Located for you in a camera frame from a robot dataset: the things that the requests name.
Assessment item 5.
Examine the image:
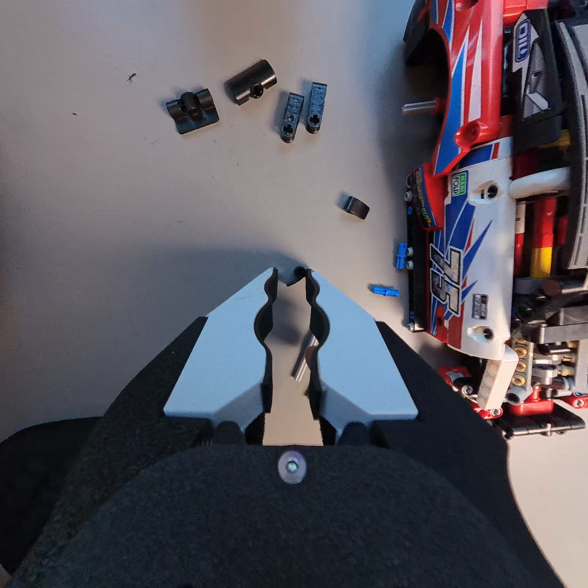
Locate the black angled lego piece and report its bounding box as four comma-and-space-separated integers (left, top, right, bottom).
165, 88, 220, 135

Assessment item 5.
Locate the black curved lego piece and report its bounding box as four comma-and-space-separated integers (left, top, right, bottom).
224, 59, 278, 106

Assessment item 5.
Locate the black wrist rest pad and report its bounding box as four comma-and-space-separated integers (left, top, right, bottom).
0, 416, 104, 575

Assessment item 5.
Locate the small black rounded lego slope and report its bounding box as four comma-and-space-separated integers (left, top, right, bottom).
341, 195, 371, 220

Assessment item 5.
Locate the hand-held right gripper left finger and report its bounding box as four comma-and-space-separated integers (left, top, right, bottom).
163, 267, 279, 433

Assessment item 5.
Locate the grey lego axle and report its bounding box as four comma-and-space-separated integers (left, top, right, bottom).
291, 332, 319, 382

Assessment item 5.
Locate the lego race car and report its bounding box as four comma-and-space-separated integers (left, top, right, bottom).
402, 0, 588, 442

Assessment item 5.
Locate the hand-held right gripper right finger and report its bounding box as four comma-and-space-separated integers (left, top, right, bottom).
305, 269, 420, 435

